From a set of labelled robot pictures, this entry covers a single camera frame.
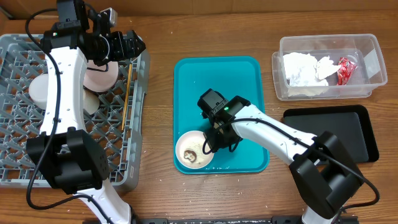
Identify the pink bowl with food scraps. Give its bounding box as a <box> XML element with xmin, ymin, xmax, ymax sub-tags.
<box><xmin>175</xmin><ymin>131</ymin><xmax>214</xmax><ymax>169</ymax></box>

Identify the white round plate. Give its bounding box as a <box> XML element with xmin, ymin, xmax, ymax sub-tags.
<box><xmin>83</xmin><ymin>60</ymin><xmax>119</xmax><ymax>92</ymax></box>

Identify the white plastic cup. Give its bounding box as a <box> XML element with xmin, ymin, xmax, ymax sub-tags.
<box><xmin>83</xmin><ymin>89</ymin><xmax>100</xmax><ymax>114</ymax></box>

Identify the grey-white small bowl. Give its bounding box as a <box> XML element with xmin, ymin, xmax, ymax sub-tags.
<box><xmin>29</xmin><ymin>73</ymin><xmax>49</xmax><ymax>110</ymax></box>

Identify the white napkin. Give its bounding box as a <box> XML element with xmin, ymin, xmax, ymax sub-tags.
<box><xmin>283</xmin><ymin>52</ymin><xmax>328</xmax><ymax>86</ymax></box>

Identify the small white tissue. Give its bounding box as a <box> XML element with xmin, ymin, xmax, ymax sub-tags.
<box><xmin>315</xmin><ymin>56</ymin><xmax>341</xmax><ymax>80</ymax></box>

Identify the red snack wrapper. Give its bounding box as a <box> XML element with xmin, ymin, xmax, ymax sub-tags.
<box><xmin>337</xmin><ymin>57</ymin><xmax>357</xmax><ymax>85</ymax></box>

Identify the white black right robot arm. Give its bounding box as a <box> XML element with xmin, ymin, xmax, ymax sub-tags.
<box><xmin>197</xmin><ymin>89</ymin><xmax>364</xmax><ymax>223</ymax></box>

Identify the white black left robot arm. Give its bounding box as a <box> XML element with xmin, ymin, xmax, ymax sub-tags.
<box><xmin>26</xmin><ymin>0</ymin><xmax>146</xmax><ymax>223</ymax></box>

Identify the grey plastic dishwasher rack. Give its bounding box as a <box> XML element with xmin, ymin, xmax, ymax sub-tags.
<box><xmin>1</xmin><ymin>34</ymin><xmax>150</xmax><ymax>191</ymax></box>

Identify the clear plastic waste bin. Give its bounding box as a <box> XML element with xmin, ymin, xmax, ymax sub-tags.
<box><xmin>272</xmin><ymin>34</ymin><xmax>388</xmax><ymax>101</ymax></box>

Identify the teal plastic serving tray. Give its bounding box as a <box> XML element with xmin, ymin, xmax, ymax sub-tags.
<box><xmin>173</xmin><ymin>56</ymin><xmax>270</xmax><ymax>174</ymax></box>

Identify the black rectangular tray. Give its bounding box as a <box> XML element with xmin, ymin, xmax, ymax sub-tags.
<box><xmin>283</xmin><ymin>105</ymin><xmax>379</xmax><ymax>163</ymax></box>

